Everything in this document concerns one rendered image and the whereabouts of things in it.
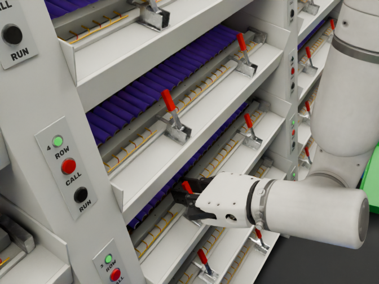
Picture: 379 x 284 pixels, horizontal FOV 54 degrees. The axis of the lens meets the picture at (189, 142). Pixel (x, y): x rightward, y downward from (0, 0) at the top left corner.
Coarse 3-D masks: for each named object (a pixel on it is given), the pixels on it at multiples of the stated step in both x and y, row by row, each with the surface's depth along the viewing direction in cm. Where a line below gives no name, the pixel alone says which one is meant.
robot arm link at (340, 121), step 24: (336, 48) 41; (336, 72) 41; (360, 72) 39; (336, 96) 42; (360, 96) 40; (312, 120) 47; (336, 120) 43; (360, 120) 42; (336, 144) 44; (360, 144) 44; (312, 168) 61; (336, 168) 59; (360, 168) 57
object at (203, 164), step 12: (252, 108) 98; (240, 120) 94; (252, 120) 97; (228, 132) 90; (216, 144) 86; (228, 144) 89; (204, 156) 83; (216, 156) 86; (192, 168) 80; (204, 168) 82; (180, 180) 77; (168, 204) 73; (156, 216) 70; (144, 228) 68; (132, 240) 66
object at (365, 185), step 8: (376, 152) 143; (376, 160) 141; (368, 168) 140; (376, 168) 139; (368, 176) 139; (376, 176) 137; (368, 184) 137; (376, 184) 136; (368, 192) 135; (376, 192) 134; (368, 200) 133; (376, 200) 132; (376, 208) 127
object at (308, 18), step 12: (300, 0) 109; (312, 0) 107; (324, 0) 118; (336, 0) 123; (300, 12) 108; (312, 12) 108; (324, 12) 115; (300, 24) 95; (312, 24) 107; (300, 36) 100
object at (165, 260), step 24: (264, 96) 101; (264, 120) 99; (264, 144) 92; (216, 168) 84; (240, 168) 85; (168, 216) 73; (144, 240) 69; (168, 240) 70; (192, 240) 70; (144, 264) 66; (168, 264) 66
